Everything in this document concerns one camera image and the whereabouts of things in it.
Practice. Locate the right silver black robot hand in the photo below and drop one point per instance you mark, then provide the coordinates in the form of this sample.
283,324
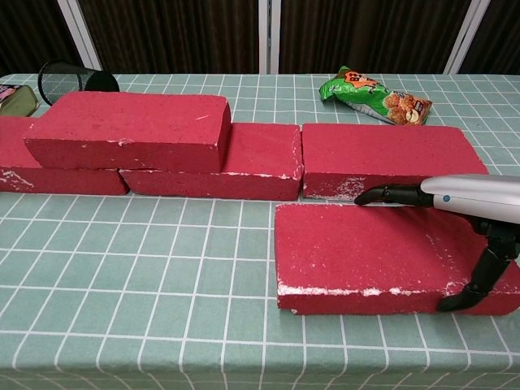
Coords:
479,195

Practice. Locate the green snack bag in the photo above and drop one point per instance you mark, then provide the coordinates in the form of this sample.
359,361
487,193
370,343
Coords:
365,95

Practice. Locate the red brick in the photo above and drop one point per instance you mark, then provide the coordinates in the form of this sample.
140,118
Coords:
61,180
260,154
357,252
130,122
386,150

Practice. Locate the dark ribbed partition panel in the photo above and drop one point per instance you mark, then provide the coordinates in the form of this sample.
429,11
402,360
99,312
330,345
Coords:
174,36
503,36
365,32
28,32

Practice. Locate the dark flat package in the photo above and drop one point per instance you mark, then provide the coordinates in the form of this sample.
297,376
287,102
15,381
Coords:
18,101

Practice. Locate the white partition post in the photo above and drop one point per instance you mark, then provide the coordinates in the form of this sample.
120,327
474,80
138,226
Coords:
467,36
79,32
269,36

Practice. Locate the black mesh pen holder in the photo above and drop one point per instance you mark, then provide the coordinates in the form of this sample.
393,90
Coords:
61,79

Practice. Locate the green checked tablecloth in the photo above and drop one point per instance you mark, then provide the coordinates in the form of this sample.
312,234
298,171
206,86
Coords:
162,284

